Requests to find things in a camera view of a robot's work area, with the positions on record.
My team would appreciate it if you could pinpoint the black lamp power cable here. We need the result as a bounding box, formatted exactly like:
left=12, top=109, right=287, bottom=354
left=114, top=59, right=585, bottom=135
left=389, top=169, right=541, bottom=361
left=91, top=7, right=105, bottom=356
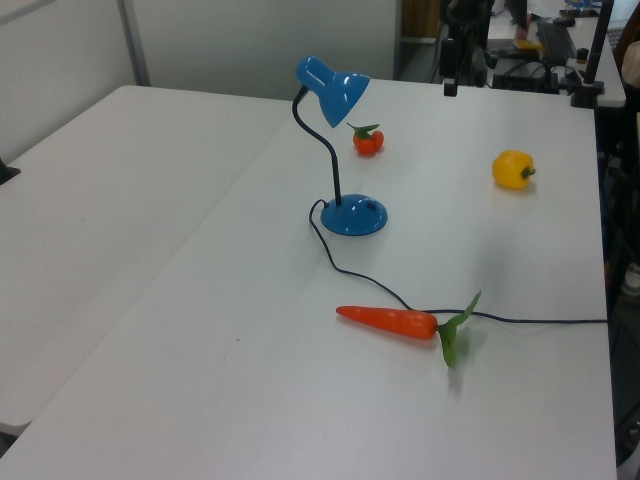
left=308, top=198, right=610, bottom=325

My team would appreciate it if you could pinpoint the yellow toy bell pepper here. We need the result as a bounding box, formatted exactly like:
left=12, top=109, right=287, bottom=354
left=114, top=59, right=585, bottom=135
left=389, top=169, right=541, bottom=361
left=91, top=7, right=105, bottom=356
left=491, top=148, right=537, bottom=192

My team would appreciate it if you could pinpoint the grey metal partition post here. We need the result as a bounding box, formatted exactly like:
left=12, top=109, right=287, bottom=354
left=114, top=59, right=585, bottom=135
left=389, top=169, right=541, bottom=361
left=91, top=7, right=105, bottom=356
left=118, top=0, right=152, bottom=87

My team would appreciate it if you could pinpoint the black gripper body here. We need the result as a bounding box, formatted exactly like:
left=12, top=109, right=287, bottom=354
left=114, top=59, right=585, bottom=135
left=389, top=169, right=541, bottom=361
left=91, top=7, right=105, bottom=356
left=440, top=37, right=459, bottom=81

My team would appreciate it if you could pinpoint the blue desk lamp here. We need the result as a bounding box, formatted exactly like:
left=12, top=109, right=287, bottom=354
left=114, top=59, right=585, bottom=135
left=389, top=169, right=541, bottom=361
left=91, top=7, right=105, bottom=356
left=291, top=54, right=390, bottom=237

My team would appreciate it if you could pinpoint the orange toy tomato cluster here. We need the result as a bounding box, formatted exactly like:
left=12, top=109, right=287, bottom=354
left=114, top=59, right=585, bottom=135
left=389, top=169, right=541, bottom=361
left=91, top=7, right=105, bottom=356
left=347, top=122, right=386, bottom=158

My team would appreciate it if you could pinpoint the black keyboard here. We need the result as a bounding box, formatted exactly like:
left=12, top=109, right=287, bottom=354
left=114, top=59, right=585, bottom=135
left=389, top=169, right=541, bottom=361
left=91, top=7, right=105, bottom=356
left=536, top=19, right=579, bottom=60

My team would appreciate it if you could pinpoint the wooden panel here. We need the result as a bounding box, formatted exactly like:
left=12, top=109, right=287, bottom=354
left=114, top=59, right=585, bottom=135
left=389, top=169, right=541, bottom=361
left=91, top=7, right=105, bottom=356
left=401, top=0, right=442, bottom=39

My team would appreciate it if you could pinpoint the black cable bundle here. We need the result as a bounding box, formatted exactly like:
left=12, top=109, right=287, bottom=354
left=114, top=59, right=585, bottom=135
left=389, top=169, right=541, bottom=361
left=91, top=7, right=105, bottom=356
left=491, top=58, right=560, bottom=95

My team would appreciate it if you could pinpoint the orange toy carrot with leaves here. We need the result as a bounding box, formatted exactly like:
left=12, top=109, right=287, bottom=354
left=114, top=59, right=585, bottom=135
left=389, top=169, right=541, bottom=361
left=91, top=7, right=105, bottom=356
left=335, top=289, right=484, bottom=370

